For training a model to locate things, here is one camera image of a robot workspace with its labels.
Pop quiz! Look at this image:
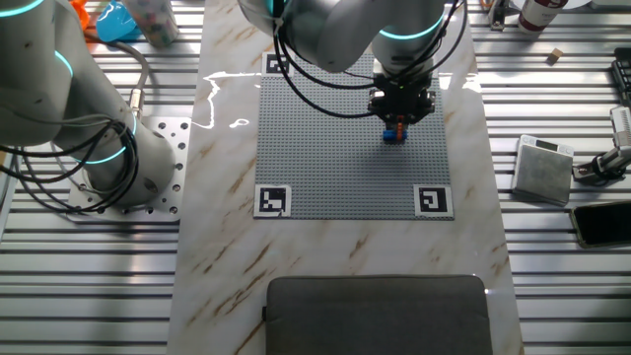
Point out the black cable bundle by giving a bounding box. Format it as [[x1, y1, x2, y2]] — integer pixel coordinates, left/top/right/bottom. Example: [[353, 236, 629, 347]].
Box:
[[0, 120, 140, 216]]

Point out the silver camera on clamp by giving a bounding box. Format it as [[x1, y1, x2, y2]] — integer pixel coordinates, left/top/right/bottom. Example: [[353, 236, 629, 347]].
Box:
[[571, 106, 631, 186]]

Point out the silver digital scale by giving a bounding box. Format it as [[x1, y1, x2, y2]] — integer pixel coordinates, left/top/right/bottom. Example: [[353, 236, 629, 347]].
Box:
[[511, 134, 576, 207]]

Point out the orange toy shovel green handle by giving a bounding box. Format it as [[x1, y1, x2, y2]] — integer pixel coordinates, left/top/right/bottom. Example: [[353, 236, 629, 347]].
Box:
[[68, 0, 93, 31]]

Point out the blue Lego brick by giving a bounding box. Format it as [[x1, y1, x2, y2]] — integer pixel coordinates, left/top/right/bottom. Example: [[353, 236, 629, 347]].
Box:
[[382, 128, 409, 145]]

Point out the grey fabric pad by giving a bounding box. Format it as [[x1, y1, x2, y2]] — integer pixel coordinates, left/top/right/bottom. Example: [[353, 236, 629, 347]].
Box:
[[262, 274, 494, 355]]

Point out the red white can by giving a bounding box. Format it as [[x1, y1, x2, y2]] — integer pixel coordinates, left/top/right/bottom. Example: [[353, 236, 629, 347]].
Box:
[[517, 0, 568, 35]]

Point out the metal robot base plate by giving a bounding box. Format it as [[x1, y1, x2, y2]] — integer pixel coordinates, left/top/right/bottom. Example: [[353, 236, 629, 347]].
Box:
[[67, 116, 192, 223]]

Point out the black smartphone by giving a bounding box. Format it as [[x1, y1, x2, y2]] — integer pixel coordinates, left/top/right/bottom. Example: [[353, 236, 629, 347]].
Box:
[[569, 199, 631, 249]]

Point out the grey Lego baseplate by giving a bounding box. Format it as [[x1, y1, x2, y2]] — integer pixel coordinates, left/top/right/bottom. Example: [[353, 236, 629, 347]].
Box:
[[253, 51, 456, 222]]

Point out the grey braided hose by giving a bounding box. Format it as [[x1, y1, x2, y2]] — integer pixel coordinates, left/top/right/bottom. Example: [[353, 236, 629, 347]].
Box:
[[86, 36, 151, 122]]

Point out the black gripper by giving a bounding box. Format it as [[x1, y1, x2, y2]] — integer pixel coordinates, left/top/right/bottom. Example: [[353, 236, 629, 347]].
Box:
[[367, 73, 438, 137]]

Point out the black keyboard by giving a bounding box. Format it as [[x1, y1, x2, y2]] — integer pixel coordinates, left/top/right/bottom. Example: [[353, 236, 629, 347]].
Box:
[[610, 46, 631, 107]]

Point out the black looped wrist cable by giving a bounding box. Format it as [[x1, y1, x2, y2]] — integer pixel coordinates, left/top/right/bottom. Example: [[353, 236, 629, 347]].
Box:
[[273, 24, 376, 119]]

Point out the clear plastic cup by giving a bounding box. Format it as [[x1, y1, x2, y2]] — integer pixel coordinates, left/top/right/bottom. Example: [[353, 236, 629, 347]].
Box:
[[121, 0, 180, 49]]

